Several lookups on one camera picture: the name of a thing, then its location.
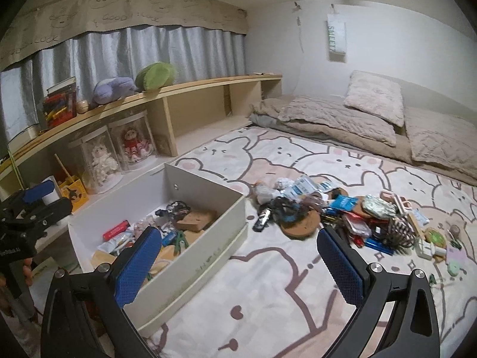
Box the square wooden coaster with hook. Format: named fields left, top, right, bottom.
left=175, top=210, right=217, bottom=233

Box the green clothespin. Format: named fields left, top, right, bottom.
left=173, top=230, right=189, bottom=256
left=428, top=274, right=437, bottom=287

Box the mint green round tape measure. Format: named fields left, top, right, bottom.
left=447, top=261, right=461, bottom=277

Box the white bunny doll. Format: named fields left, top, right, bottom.
left=91, top=140, right=119, bottom=186

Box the white plastic dispenser device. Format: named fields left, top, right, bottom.
left=415, top=238, right=436, bottom=260

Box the purple notepad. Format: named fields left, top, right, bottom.
left=445, top=246, right=467, bottom=267

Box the blue rectangular packet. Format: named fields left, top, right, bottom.
left=364, top=237, right=394, bottom=255

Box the round cork coaster green print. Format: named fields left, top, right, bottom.
left=425, top=227, right=446, bottom=248

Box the dark green clip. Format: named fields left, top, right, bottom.
left=450, top=239, right=462, bottom=250

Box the light wooden stick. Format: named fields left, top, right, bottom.
left=407, top=212, right=425, bottom=240

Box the brown tape roll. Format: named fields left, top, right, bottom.
left=450, top=225, right=461, bottom=237

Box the doll in red dress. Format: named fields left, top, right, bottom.
left=122, top=128, right=153, bottom=163

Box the red clear plastic case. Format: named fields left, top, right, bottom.
left=342, top=213, right=372, bottom=238

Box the purple plush toy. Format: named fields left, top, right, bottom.
left=92, top=77, right=138, bottom=105

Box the silver foil packet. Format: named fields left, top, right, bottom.
left=361, top=195, right=396, bottom=221

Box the cartoon print bed sheet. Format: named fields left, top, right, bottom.
left=148, top=127, right=476, bottom=357

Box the white storage box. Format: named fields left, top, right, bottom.
left=68, top=164, right=247, bottom=337

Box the round plain cork coaster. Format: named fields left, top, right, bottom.
left=280, top=210, right=321, bottom=240

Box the green plush toy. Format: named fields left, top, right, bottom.
left=135, top=61, right=175, bottom=91

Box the wooden bedside shelf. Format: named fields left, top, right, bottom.
left=0, top=73, right=284, bottom=209

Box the white blue wipes packet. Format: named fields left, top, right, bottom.
left=281, top=176, right=337, bottom=200

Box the large beige quilted pillow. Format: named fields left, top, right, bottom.
left=404, top=107, right=476, bottom=178

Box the grey curtain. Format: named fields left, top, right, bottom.
left=1, top=26, right=245, bottom=146

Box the beige folded blanket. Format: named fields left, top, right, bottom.
left=250, top=96, right=476, bottom=186

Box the small fluffy beige pillow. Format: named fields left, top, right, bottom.
left=344, top=70, right=404, bottom=128

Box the white wall hanging banner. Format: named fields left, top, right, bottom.
left=327, top=14, right=347, bottom=61

